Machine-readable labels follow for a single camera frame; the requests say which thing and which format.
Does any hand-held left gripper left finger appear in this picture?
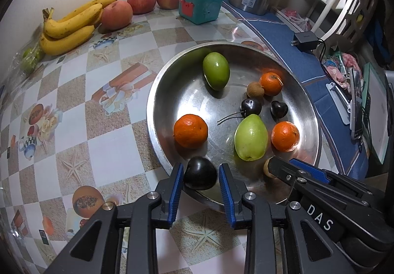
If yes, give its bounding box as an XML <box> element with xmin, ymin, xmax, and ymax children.
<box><xmin>40</xmin><ymin>162</ymin><xmax>185</xmax><ymax>274</ymax></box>

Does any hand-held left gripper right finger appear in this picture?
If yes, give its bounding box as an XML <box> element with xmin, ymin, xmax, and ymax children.
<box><xmin>218</xmin><ymin>163</ymin><xmax>370</xmax><ymax>274</ymax></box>

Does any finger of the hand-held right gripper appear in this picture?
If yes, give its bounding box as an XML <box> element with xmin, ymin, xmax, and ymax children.
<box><xmin>267</xmin><ymin>157</ymin><xmax>311</xmax><ymax>188</ymax></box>
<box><xmin>289</xmin><ymin>158</ymin><xmax>334</xmax><ymax>185</ymax></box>

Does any orange mandarin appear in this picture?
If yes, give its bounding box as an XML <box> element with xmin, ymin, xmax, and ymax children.
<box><xmin>173</xmin><ymin>114</ymin><xmax>209</xmax><ymax>149</ymax></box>
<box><xmin>271</xmin><ymin>121</ymin><xmax>300</xmax><ymax>152</ymax></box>
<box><xmin>259</xmin><ymin>72</ymin><xmax>284</xmax><ymax>97</ymax></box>

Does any dark cherry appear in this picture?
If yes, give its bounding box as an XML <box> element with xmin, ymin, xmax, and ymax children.
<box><xmin>270</xmin><ymin>101</ymin><xmax>289</xmax><ymax>122</ymax></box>
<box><xmin>217</xmin><ymin>98</ymin><xmax>263</xmax><ymax>127</ymax></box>
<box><xmin>184</xmin><ymin>156</ymin><xmax>218</xmax><ymax>191</ymax></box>

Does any pale green jujube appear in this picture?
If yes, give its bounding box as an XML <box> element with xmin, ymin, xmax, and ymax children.
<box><xmin>234</xmin><ymin>114</ymin><xmax>269</xmax><ymax>162</ymax></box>

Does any stainless steel basin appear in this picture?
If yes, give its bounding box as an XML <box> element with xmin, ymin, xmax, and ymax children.
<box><xmin>146</xmin><ymin>41</ymin><xmax>323</xmax><ymax>213</ymax></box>

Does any bright green jujube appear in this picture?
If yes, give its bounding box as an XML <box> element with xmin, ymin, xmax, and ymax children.
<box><xmin>202</xmin><ymin>51</ymin><xmax>231</xmax><ymax>91</ymax></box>

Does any white green-edged board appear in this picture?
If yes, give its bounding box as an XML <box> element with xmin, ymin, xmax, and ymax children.
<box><xmin>361</xmin><ymin>61</ymin><xmax>393</xmax><ymax>165</ymax></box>

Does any checkered printed tablecloth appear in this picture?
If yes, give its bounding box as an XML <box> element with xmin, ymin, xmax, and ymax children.
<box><xmin>0</xmin><ymin>6</ymin><xmax>308</xmax><ymax>274</ymax></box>

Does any pink floral package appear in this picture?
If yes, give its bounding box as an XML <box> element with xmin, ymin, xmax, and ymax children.
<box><xmin>322</xmin><ymin>52</ymin><xmax>359</xmax><ymax>90</ymax></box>

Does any black power adapter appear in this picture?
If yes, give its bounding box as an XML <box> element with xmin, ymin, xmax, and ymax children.
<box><xmin>291</xmin><ymin>31</ymin><xmax>319</xmax><ymax>51</ymax></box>

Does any blue striped cloth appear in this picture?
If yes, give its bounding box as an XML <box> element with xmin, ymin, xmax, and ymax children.
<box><xmin>222</xmin><ymin>0</ymin><xmax>370</xmax><ymax>179</ymax></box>

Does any red and white plastic bag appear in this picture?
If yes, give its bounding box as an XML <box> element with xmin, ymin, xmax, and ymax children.
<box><xmin>277</xmin><ymin>8</ymin><xmax>313</xmax><ymax>33</ymax></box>

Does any teal plastic box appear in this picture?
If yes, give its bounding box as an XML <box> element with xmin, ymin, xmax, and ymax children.
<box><xmin>179</xmin><ymin>0</ymin><xmax>227</xmax><ymax>25</ymax></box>

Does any orange peach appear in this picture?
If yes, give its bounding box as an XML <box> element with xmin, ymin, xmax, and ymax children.
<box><xmin>101</xmin><ymin>0</ymin><xmax>133</xmax><ymax>31</ymax></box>

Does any yellow banana bunch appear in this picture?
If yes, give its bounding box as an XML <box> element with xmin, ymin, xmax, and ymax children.
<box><xmin>39</xmin><ymin>0</ymin><xmax>119</xmax><ymax>56</ymax></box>

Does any clear bag of green jujubes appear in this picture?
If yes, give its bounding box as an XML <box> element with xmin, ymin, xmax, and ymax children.
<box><xmin>12</xmin><ymin>40</ymin><xmax>47</xmax><ymax>77</ymax></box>

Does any white plastic bracket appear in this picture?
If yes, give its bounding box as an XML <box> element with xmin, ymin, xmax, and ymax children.
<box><xmin>326</xmin><ymin>82</ymin><xmax>353</xmax><ymax>125</ymax></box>

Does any black cable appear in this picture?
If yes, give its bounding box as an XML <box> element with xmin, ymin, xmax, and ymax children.
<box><xmin>314</xmin><ymin>38</ymin><xmax>331</xmax><ymax>68</ymax></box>

